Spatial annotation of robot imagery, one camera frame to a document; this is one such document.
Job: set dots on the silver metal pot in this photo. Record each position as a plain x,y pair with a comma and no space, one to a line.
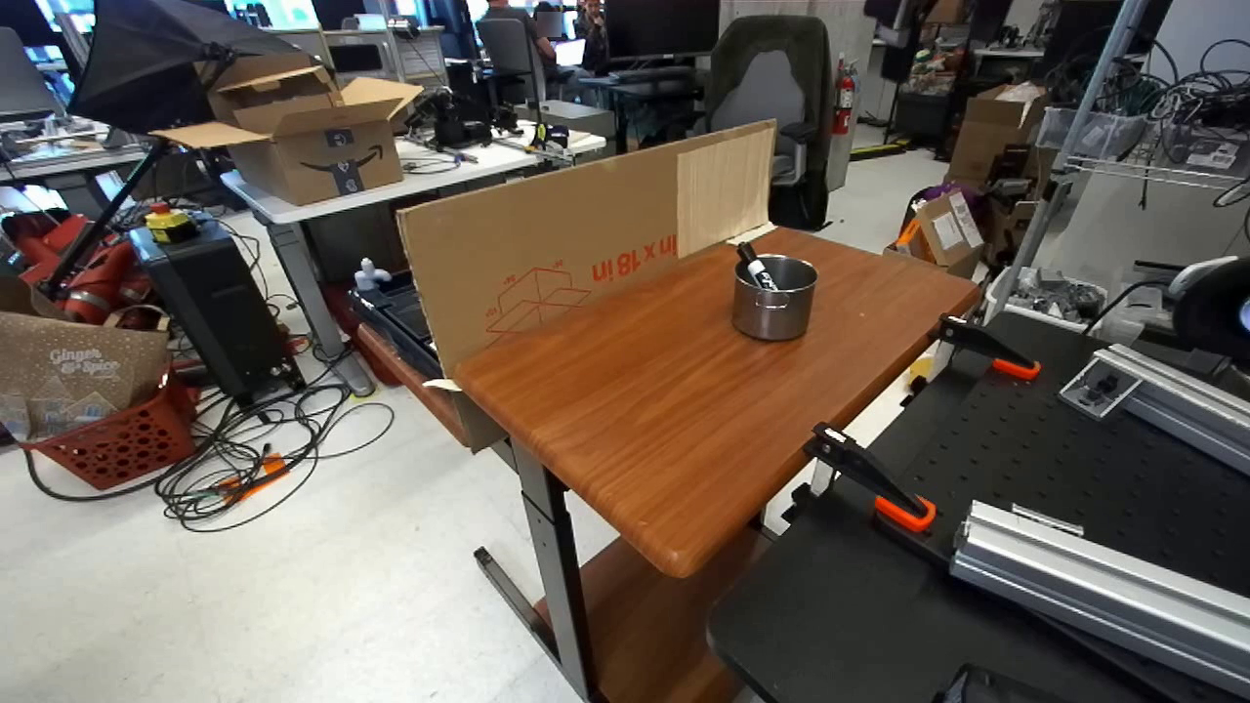
776,316

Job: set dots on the brown cardboard sheet red print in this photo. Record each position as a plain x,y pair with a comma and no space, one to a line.
521,258

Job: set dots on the grey metal table leg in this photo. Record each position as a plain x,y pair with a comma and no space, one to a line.
552,560

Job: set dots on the white spray bottle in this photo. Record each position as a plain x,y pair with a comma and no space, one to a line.
374,273

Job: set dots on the white office desk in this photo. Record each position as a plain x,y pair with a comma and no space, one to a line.
430,169

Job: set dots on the brown wooden lower board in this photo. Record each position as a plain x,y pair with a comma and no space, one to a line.
650,639

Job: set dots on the black computer monitor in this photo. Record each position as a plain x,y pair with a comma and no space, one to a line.
656,26

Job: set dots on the black office chair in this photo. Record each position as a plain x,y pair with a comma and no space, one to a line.
806,78

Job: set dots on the red fire extinguisher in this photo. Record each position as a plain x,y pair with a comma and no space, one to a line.
846,104

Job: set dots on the small labelled cardboard box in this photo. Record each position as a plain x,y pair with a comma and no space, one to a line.
951,230

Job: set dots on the open brown shipping box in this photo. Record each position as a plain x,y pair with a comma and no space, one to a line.
327,161

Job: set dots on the black computer tower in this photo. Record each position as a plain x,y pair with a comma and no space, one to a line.
216,312

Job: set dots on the black perforated breadboard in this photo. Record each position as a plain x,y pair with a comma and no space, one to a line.
1042,455

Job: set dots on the large brown cardboard box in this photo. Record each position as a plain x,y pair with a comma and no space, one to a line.
997,138

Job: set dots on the red yellow emergency stop button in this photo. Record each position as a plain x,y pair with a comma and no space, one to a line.
169,225

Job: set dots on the red plastic basket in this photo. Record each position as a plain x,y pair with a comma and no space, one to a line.
121,444

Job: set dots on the silver metal pole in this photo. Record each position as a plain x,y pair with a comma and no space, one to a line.
1094,110

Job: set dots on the red bag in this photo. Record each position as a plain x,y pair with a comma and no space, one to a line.
93,280

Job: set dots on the brown paper bag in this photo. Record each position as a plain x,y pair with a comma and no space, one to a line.
70,371

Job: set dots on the black photo softbox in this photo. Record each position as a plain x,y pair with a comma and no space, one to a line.
141,64

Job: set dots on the black round device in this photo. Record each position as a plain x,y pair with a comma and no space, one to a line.
1212,312

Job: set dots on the silver metal bracket plate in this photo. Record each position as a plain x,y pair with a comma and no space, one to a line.
1099,388

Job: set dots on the silver aluminium extrusion rail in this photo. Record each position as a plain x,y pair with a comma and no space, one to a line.
1106,587
1191,412

